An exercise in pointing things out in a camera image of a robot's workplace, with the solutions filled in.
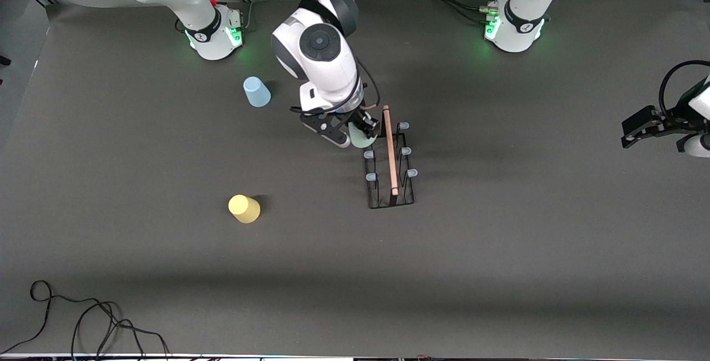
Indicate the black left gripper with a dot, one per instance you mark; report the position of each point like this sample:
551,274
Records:
681,113

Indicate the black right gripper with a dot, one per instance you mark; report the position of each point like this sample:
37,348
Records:
366,122

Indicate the pale green plastic cup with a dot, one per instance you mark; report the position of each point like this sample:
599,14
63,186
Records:
360,142

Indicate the yellow plastic cup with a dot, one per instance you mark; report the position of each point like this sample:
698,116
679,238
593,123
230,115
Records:
243,208

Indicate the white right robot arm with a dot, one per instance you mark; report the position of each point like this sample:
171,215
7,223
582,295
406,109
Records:
327,67

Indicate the light blue plastic cup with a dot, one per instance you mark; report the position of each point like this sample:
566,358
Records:
256,92

